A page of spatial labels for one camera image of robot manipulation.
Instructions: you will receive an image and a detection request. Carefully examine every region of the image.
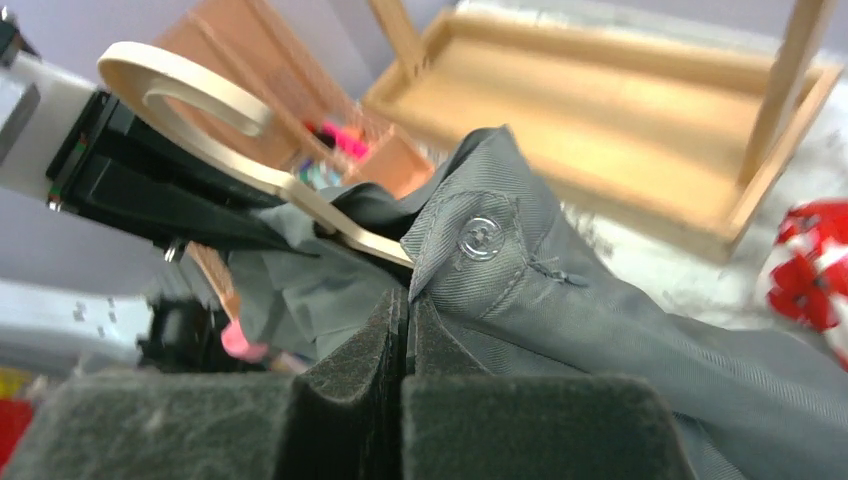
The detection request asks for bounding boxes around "peach plastic file organizer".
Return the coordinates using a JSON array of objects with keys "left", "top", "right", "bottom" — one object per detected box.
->
[{"left": 155, "top": 0, "right": 434, "bottom": 198}]

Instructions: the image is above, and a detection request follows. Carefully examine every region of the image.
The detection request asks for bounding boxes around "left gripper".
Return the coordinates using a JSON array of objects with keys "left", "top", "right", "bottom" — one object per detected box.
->
[{"left": 1, "top": 17, "right": 300, "bottom": 254}]

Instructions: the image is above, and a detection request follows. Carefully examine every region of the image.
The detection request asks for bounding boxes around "wooden clothes rack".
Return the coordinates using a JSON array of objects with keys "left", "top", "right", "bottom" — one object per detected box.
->
[{"left": 363, "top": 1, "right": 841, "bottom": 263}]

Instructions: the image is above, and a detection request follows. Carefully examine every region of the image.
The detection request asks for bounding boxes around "wooden hanger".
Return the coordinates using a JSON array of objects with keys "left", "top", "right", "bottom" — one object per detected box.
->
[{"left": 96, "top": 40, "right": 417, "bottom": 270}]

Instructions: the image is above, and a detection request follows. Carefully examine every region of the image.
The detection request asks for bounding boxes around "grey skirt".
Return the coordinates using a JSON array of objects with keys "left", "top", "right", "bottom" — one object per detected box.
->
[{"left": 225, "top": 124, "right": 848, "bottom": 480}]

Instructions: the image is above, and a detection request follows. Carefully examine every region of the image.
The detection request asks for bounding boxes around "red poppy print cloth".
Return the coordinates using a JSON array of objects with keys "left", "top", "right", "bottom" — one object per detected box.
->
[{"left": 755, "top": 199, "right": 847, "bottom": 367}]

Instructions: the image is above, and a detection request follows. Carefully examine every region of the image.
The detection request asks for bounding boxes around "pink capped bottle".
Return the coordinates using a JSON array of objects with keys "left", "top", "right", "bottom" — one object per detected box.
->
[{"left": 220, "top": 319, "right": 268, "bottom": 363}]

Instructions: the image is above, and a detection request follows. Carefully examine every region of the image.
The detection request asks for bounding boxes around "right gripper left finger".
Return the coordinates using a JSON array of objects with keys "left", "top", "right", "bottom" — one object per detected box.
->
[{"left": 2, "top": 289, "right": 407, "bottom": 479}]

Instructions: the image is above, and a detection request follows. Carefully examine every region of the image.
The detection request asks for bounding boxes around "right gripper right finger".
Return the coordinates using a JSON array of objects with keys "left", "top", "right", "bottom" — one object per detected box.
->
[{"left": 401, "top": 299, "right": 694, "bottom": 479}]

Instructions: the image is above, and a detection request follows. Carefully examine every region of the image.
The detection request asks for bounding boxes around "red plastic bin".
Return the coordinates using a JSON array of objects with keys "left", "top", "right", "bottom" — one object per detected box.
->
[{"left": 1, "top": 366, "right": 37, "bottom": 469}]

